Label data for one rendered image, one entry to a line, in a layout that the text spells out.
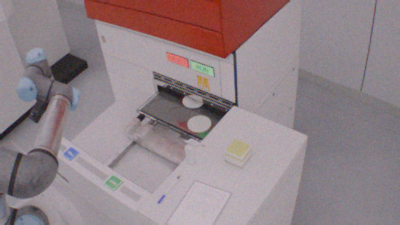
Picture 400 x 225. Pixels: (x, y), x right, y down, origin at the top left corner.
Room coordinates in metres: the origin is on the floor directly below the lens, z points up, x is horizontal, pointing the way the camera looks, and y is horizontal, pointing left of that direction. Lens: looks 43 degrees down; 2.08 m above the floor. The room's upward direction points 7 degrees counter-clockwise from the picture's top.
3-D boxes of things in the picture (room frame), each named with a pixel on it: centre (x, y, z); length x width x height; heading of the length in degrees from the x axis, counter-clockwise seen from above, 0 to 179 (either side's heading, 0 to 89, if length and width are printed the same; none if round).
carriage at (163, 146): (1.15, 0.18, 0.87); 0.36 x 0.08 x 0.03; 50
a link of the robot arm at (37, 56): (1.06, 0.54, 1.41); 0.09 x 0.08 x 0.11; 177
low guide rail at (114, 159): (1.24, 0.29, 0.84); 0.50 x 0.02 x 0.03; 140
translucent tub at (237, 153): (0.94, -0.12, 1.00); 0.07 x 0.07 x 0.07; 51
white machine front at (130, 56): (1.50, 0.16, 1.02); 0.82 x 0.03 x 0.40; 50
